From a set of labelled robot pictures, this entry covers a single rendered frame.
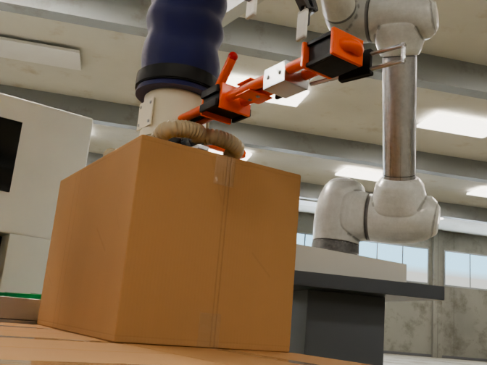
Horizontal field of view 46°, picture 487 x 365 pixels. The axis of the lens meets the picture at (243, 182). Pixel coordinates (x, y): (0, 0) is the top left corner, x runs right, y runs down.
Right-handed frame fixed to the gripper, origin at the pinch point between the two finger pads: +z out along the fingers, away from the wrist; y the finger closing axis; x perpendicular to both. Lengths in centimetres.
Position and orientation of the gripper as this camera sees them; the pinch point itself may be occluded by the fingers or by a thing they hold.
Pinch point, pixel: (277, 24)
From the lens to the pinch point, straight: 126.1
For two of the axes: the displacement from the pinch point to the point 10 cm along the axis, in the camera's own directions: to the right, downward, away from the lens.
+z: -0.9, 9.7, -2.3
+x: 5.7, -1.4, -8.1
